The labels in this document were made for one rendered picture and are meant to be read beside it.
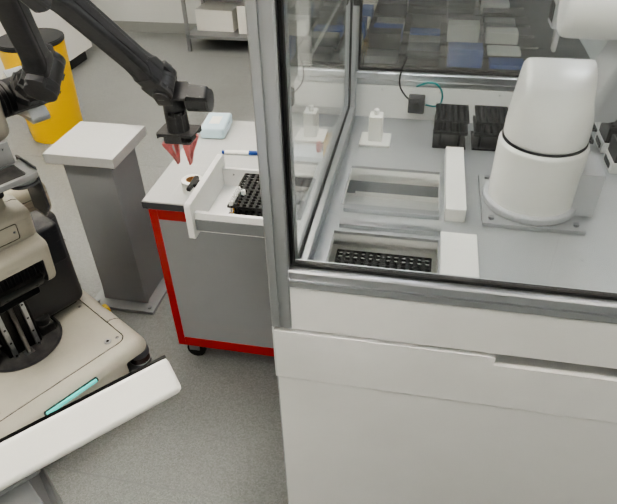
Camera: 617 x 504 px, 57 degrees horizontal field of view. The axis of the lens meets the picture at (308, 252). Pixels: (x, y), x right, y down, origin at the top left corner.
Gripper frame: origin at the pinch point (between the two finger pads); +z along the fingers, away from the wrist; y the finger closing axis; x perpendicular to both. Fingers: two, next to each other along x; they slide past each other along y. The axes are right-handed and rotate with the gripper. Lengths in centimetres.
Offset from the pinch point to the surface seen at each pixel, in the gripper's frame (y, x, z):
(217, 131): -13, 58, 20
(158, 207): -18.6, 13.4, 25.2
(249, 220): 19.6, -8.8, 11.4
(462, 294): 71, -51, -7
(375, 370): 57, -51, 15
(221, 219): 11.8, -8.9, 11.8
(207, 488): 4, -36, 100
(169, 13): -195, 419, 75
